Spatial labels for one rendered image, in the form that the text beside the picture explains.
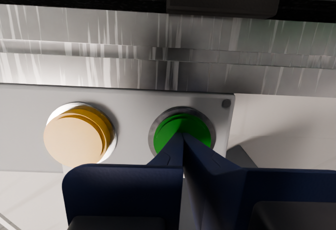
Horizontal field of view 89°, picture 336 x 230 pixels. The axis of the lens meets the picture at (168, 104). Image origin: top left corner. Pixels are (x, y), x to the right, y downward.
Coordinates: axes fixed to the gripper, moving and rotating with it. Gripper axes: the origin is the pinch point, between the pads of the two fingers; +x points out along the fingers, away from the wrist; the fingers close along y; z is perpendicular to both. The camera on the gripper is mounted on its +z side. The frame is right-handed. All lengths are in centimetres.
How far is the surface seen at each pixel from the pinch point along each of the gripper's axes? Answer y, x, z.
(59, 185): 16.3, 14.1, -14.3
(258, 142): -12.2, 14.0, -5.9
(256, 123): -11.2, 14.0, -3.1
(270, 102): -12.5, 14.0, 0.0
